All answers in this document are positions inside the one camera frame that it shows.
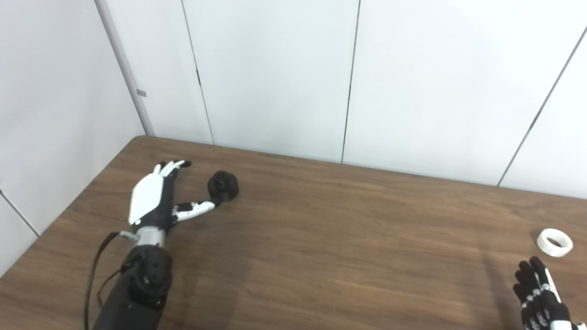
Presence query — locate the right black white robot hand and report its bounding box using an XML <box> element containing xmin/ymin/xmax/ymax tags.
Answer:
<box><xmin>513</xmin><ymin>257</ymin><xmax>587</xmax><ymax>330</ymax></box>

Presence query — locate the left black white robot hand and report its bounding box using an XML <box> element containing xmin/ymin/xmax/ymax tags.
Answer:
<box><xmin>128</xmin><ymin>160</ymin><xmax>221</xmax><ymax>228</ymax></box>

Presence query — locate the white plastic ring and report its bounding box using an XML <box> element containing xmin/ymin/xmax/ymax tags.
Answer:
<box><xmin>537</xmin><ymin>228</ymin><xmax>574</xmax><ymax>258</ymax></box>

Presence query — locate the round black gear part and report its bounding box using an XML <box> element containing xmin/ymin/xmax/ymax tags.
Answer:
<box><xmin>207</xmin><ymin>170</ymin><xmax>240</xmax><ymax>203</ymax></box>

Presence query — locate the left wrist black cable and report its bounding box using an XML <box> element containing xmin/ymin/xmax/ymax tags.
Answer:
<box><xmin>84</xmin><ymin>231</ymin><xmax>138</xmax><ymax>330</ymax></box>

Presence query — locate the grey wall corner post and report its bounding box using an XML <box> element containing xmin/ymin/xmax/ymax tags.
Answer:
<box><xmin>94</xmin><ymin>0</ymin><xmax>155</xmax><ymax>137</ymax></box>

